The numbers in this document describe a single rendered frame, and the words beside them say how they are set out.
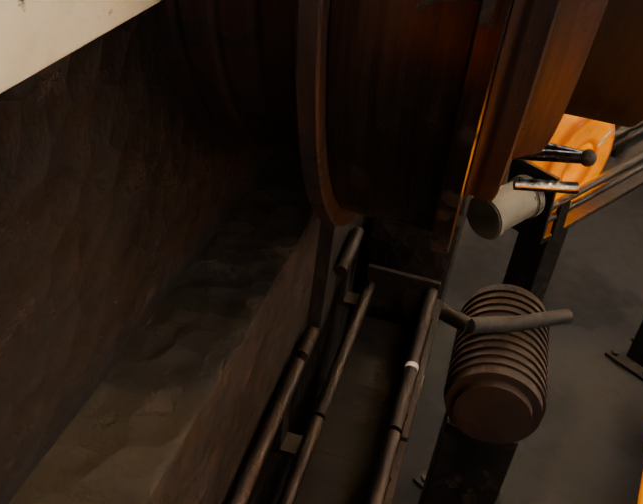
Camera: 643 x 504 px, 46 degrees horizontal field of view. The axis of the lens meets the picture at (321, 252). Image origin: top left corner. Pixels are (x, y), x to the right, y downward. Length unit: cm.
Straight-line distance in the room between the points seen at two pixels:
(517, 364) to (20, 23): 83
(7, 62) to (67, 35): 3
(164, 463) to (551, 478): 130
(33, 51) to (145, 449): 20
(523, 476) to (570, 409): 24
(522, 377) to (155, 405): 65
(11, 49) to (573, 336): 181
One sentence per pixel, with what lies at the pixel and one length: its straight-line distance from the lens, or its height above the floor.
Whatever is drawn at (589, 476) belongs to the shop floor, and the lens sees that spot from 165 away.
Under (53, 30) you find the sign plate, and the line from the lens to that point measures 25.
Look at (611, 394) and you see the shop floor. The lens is 185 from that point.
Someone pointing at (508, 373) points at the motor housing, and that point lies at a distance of 97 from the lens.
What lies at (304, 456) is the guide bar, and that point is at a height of 70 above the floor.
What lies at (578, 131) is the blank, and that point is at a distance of 104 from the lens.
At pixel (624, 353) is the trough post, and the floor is 1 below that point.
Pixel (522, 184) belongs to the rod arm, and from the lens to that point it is 63.
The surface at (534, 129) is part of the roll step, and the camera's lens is 40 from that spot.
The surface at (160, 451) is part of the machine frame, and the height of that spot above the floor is 87.
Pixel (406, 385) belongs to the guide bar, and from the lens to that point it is 64.
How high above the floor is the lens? 116
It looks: 35 degrees down
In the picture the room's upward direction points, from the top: 8 degrees clockwise
